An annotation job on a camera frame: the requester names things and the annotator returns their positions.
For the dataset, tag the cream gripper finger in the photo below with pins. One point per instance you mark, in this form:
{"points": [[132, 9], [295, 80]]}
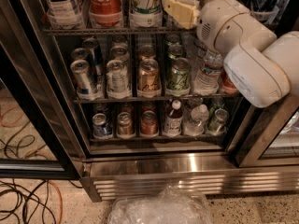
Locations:
{"points": [[184, 12]]}

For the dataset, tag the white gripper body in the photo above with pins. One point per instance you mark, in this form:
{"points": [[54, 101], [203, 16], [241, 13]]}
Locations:
{"points": [[214, 20]]}

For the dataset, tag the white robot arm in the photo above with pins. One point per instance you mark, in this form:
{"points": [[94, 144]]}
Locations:
{"points": [[263, 67]]}

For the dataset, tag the white green arizona can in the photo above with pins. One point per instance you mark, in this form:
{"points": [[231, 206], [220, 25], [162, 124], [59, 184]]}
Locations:
{"points": [[145, 11]]}

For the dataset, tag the clear water bottle middle shelf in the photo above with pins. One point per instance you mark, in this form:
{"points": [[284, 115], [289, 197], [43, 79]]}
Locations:
{"points": [[207, 78]]}

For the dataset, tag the clear water bottle shelf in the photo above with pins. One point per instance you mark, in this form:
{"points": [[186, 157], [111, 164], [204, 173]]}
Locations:
{"points": [[194, 120], [207, 78]]}

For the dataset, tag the red coke can middle front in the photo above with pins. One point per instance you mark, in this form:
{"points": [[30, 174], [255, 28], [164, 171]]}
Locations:
{"points": [[227, 85]]}

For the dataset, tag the green can middle shelf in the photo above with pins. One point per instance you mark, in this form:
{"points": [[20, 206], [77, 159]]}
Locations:
{"points": [[178, 77]]}

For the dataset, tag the green can shelf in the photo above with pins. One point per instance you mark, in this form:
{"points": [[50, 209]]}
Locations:
{"points": [[178, 77], [217, 123]]}

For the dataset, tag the gold can middle shelf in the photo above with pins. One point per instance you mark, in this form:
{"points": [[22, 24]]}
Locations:
{"points": [[148, 79]]}

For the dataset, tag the gold can shelf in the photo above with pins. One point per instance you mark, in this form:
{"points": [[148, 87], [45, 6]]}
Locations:
{"points": [[148, 79], [125, 125]]}

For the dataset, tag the red coca-cola can top shelf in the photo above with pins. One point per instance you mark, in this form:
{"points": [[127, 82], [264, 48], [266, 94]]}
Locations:
{"points": [[105, 11]]}

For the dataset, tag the green can bottom shelf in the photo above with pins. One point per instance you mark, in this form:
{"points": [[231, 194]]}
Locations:
{"points": [[217, 123]]}

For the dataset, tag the silver white can middle shelf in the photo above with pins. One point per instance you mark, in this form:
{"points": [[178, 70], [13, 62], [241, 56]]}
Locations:
{"points": [[117, 79]]}

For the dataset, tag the blue silver can rear left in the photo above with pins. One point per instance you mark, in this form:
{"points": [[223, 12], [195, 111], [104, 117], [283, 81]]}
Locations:
{"points": [[91, 44]]}

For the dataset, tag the clear water bottle bottom shelf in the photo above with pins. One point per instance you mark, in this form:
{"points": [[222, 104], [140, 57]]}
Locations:
{"points": [[194, 120]]}

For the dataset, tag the stainless steel display fridge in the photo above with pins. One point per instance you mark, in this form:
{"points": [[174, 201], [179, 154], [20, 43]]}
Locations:
{"points": [[35, 69]]}

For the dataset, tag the red can bottom shelf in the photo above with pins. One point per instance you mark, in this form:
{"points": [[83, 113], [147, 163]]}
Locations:
{"points": [[148, 124]]}

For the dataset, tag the silver blue can front left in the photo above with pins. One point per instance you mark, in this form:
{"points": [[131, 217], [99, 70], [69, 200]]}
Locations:
{"points": [[86, 87]]}

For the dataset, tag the gold can bottom shelf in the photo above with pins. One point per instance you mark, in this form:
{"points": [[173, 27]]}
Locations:
{"points": [[125, 125]]}

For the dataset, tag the white tea bottle top shelf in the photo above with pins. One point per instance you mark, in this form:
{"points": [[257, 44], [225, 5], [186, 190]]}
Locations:
{"points": [[65, 14]]}

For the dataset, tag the blue can bottom shelf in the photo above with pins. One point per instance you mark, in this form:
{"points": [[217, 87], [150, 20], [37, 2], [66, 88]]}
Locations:
{"points": [[101, 126]]}

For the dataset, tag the brown juice bottle white cap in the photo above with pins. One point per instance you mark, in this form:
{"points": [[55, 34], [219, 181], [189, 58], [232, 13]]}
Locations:
{"points": [[173, 119]]}

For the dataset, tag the clear plastic bag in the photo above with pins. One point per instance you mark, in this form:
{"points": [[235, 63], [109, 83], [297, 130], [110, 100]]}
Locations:
{"points": [[171, 206]]}

